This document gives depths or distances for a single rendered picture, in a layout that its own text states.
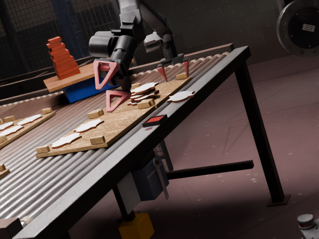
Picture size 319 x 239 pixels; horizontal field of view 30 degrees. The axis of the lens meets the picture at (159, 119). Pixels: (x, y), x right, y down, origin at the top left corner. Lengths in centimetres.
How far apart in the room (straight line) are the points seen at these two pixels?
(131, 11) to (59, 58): 186
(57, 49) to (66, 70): 13
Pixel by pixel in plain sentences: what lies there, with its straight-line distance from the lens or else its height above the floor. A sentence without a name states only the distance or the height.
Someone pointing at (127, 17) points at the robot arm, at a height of 137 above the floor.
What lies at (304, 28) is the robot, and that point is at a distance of 206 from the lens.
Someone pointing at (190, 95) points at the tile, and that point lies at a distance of 255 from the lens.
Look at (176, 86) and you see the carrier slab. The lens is 276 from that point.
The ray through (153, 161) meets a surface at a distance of 215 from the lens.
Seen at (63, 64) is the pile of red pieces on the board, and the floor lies 112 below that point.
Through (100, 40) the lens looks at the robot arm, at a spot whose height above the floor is 134.
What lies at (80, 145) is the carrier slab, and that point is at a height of 94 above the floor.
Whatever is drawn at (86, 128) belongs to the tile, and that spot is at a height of 95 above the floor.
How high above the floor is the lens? 147
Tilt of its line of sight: 14 degrees down
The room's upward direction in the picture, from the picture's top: 18 degrees counter-clockwise
